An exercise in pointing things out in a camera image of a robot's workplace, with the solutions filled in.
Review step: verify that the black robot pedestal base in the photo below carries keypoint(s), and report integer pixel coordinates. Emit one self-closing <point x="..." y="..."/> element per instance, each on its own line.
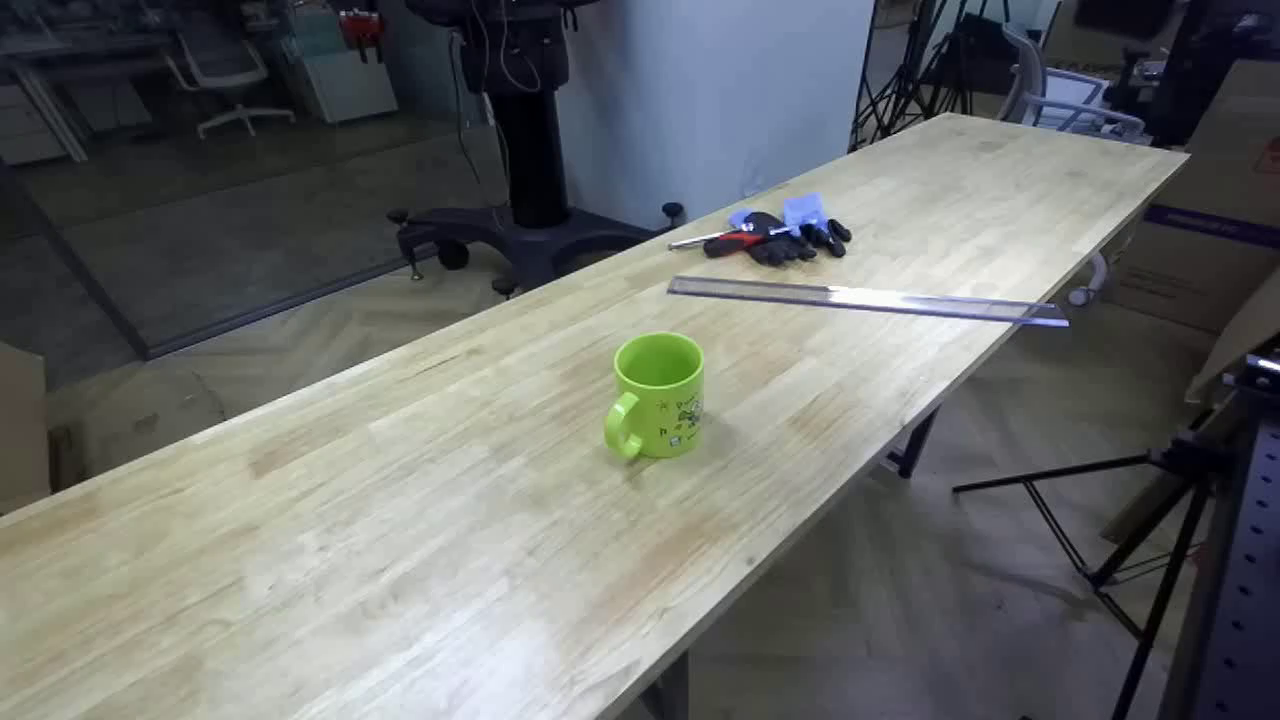
<point x="535" y="144"/>

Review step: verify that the black and purple work glove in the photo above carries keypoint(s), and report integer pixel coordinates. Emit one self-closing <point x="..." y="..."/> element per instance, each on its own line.
<point x="779" y="242"/>
<point x="818" y="224"/>

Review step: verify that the white office chair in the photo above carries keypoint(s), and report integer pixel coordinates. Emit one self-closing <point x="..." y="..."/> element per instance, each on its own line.
<point x="225" y="65"/>

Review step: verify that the black table leg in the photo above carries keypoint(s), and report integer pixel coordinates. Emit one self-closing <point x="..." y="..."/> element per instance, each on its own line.
<point x="913" y="440"/>

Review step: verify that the green plastic mug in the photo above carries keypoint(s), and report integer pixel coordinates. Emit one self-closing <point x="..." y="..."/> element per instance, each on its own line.
<point x="663" y="403"/>

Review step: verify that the black perforated rack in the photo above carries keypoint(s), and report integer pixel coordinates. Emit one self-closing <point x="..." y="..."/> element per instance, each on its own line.
<point x="1243" y="563"/>

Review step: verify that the long metal ruler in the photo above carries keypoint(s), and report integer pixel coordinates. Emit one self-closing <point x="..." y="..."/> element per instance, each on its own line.
<point x="864" y="301"/>

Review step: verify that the black tripod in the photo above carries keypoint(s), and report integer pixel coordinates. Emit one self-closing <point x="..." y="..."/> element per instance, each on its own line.
<point x="1154" y="525"/>

